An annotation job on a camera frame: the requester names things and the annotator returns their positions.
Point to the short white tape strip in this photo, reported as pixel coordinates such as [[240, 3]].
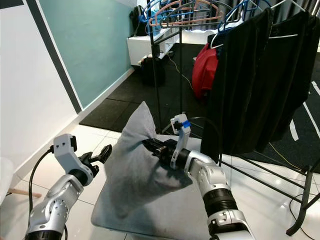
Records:
[[293, 131]]

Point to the black floor bag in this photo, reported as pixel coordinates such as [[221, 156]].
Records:
[[151, 71]]

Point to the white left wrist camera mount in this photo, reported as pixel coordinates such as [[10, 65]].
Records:
[[67, 150]]

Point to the black hanging garment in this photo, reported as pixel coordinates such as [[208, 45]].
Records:
[[287, 80], [235, 90]]

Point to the wooden stick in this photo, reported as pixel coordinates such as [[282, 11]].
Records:
[[25, 192]]

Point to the brown clothes hanger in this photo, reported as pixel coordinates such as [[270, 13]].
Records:
[[195, 5]]

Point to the black backpack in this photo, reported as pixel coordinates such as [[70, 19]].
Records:
[[137, 21]]

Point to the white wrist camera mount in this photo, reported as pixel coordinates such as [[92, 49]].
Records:
[[67, 150], [180, 142]]

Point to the long white tape strip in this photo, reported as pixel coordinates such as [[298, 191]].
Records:
[[312, 119]]

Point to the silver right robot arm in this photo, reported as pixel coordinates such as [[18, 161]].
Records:
[[212, 176]]

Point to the white clothes hanger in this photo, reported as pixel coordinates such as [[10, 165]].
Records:
[[282, 36], [214, 39]]

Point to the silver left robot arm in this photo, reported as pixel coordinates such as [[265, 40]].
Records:
[[47, 206]]

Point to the black metal clothes rack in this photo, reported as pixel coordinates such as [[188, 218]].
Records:
[[301, 202]]

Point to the blue clothes hanger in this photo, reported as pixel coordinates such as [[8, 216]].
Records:
[[245, 7], [150, 10]]

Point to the black rubber floor mat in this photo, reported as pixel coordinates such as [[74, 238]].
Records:
[[110, 112]]

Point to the white low cabinet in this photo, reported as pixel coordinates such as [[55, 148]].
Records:
[[140, 50]]

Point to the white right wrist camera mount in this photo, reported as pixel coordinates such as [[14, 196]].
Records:
[[180, 142]]

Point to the grey pillow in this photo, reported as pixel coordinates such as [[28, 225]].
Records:
[[142, 160]]

